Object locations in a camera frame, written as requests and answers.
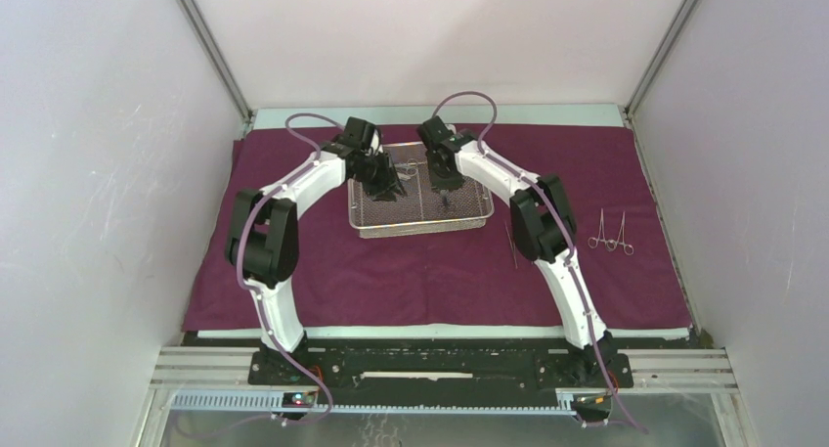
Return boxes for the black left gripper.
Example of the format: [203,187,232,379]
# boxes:
[352,150,407,202]

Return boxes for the metal mesh instrument tray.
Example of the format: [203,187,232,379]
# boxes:
[347,142,495,239]

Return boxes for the magenta surgical wrap cloth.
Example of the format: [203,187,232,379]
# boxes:
[183,125,691,331]

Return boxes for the steel hemostat clamp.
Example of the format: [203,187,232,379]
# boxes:
[588,208,617,252]

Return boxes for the steel surgical forceps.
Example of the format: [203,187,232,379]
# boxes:
[615,211,635,256]

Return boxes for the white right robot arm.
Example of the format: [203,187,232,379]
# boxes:
[416,115,618,386]

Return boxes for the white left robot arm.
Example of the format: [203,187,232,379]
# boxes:
[225,117,406,385]

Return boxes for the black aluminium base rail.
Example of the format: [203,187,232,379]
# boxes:
[136,342,753,426]

